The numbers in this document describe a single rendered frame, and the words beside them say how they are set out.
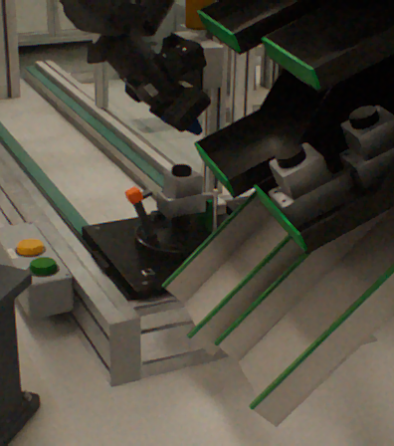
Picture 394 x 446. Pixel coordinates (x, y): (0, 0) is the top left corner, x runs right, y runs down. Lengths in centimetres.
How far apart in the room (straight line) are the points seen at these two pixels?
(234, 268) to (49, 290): 31
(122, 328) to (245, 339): 21
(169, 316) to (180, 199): 20
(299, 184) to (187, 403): 43
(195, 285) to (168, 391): 16
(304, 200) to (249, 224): 26
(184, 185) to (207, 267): 20
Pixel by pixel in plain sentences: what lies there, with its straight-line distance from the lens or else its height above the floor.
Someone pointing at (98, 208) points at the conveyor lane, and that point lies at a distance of 162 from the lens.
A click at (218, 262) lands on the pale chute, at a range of 114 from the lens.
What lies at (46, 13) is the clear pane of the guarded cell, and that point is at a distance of 258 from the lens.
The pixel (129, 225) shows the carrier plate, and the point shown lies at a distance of 142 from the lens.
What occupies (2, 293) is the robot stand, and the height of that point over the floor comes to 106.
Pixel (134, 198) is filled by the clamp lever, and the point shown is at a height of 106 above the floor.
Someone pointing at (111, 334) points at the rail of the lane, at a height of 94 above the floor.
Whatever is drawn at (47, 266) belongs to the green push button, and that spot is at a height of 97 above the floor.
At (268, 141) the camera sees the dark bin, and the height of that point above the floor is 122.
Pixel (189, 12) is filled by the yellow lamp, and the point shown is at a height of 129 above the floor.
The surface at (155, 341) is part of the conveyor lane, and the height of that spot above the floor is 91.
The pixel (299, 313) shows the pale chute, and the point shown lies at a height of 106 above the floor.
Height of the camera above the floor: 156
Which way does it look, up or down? 25 degrees down
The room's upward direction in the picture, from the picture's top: 2 degrees clockwise
